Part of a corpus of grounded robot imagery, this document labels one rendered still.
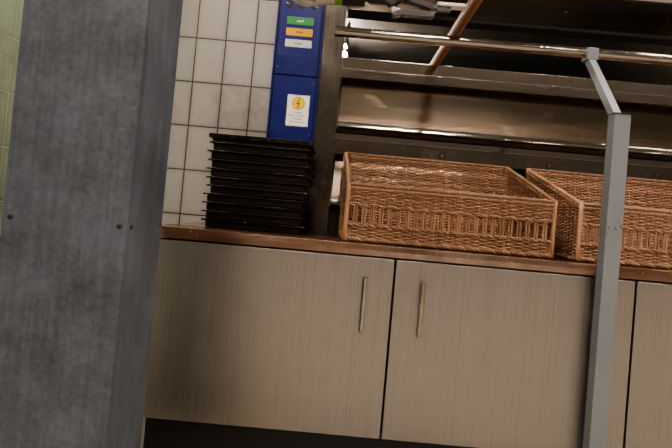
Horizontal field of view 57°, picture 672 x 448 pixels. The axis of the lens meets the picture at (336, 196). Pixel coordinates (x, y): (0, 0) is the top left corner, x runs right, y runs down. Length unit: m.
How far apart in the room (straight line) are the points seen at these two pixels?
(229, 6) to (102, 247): 1.36
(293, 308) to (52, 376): 0.67
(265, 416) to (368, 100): 1.08
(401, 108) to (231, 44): 0.62
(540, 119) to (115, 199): 1.56
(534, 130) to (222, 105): 1.06
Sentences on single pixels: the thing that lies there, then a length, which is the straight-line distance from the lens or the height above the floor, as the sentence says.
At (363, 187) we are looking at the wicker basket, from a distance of 1.61.
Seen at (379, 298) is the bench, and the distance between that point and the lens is 1.58.
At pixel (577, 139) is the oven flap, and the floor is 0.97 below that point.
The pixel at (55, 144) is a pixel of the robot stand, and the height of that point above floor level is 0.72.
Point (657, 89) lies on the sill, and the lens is 2.40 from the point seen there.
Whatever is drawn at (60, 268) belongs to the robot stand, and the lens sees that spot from 1.08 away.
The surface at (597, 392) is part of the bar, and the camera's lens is 1.69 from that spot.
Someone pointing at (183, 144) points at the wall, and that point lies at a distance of 2.19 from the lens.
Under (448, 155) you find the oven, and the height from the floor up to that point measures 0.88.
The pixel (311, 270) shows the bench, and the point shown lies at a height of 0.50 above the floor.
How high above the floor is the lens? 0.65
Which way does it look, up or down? 1 degrees up
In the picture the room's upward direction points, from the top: 5 degrees clockwise
